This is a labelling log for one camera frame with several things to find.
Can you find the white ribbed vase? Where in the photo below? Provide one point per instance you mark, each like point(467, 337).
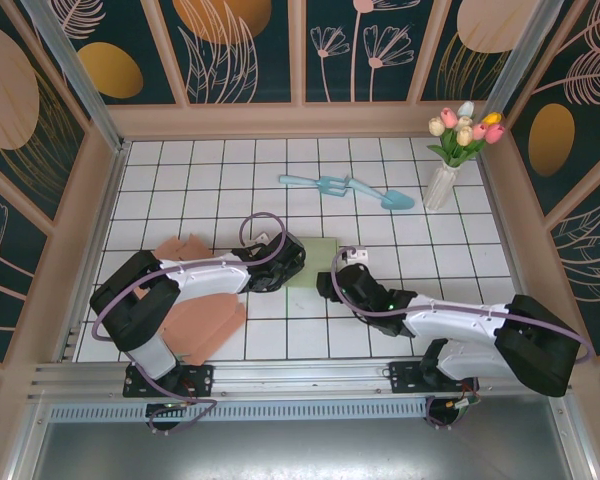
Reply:
point(441, 187)

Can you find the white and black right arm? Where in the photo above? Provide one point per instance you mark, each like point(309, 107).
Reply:
point(460, 320)

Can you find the light blue garden trowel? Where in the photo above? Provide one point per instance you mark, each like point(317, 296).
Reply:
point(397, 201)

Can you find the green paper box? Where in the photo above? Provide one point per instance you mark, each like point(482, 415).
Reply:
point(320, 255)

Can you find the aluminium corner post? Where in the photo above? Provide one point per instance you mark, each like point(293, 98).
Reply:
point(522, 55)
point(80, 80)

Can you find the light blue garden fork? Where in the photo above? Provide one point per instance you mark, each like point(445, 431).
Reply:
point(330, 186)

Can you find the grey metal sheet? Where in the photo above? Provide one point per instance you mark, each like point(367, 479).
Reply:
point(300, 450)

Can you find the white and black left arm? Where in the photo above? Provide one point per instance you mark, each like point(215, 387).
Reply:
point(205, 277)

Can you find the long aluminium mounting rail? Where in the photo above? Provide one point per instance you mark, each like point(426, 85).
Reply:
point(300, 375)

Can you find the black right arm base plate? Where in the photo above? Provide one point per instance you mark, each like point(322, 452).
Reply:
point(405, 377)

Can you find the aluminium side rail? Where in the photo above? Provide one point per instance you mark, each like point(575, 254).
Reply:
point(109, 205)
point(512, 250)

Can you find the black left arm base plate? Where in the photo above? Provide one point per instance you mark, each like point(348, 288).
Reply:
point(200, 380)

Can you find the tulip bouquet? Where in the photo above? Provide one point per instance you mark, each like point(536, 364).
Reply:
point(462, 132)

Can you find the orange cardboard box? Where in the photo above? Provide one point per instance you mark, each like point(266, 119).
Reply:
point(205, 325)

